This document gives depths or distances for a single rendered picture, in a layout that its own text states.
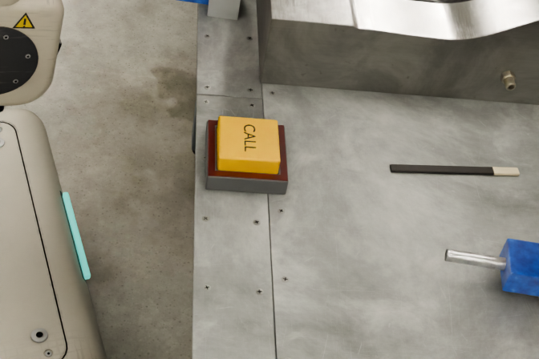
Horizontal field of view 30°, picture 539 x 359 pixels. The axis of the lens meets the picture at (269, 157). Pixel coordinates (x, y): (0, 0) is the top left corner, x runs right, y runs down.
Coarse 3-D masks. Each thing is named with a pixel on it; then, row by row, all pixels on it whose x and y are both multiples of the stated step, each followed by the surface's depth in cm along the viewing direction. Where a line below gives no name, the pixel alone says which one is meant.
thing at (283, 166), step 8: (208, 120) 102; (216, 120) 102; (208, 128) 101; (280, 128) 103; (208, 136) 101; (280, 136) 102; (208, 144) 100; (280, 144) 101; (208, 152) 99; (280, 152) 100; (208, 160) 98; (280, 160) 100; (208, 168) 97; (280, 168) 99; (224, 176) 97; (232, 176) 97; (240, 176) 97; (248, 176) 97; (256, 176) 98; (264, 176) 98; (272, 176) 98; (280, 176) 98
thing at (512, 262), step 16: (512, 240) 93; (448, 256) 92; (464, 256) 92; (480, 256) 93; (496, 256) 93; (512, 256) 92; (528, 256) 92; (512, 272) 91; (528, 272) 91; (512, 288) 92; (528, 288) 92
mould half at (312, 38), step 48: (288, 0) 107; (336, 0) 108; (384, 0) 110; (480, 0) 111; (528, 0) 108; (288, 48) 107; (336, 48) 107; (384, 48) 108; (432, 48) 108; (480, 48) 108; (528, 48) 108; (432, 96) 113; (480, 96) 113; (528, 96) 113
